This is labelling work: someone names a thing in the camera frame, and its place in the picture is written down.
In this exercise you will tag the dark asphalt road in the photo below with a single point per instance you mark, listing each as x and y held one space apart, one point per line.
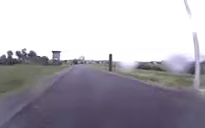
100 100

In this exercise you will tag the small tower building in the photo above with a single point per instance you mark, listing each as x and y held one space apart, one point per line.
56 55

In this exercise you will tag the dark hedge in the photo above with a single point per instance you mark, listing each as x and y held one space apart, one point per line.
150 66

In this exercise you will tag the grass verge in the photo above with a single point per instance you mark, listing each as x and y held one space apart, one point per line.
163 78

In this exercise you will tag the row of trees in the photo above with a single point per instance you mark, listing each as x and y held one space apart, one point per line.
21 57

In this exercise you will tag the grass field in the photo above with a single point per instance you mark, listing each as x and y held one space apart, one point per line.
13 76

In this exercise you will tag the pale side pavement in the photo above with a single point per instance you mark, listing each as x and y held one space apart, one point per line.
3 106

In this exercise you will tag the dark short post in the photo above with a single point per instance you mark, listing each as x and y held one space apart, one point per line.
110 62

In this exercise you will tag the pale lamp post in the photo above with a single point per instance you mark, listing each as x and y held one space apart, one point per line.
196 60

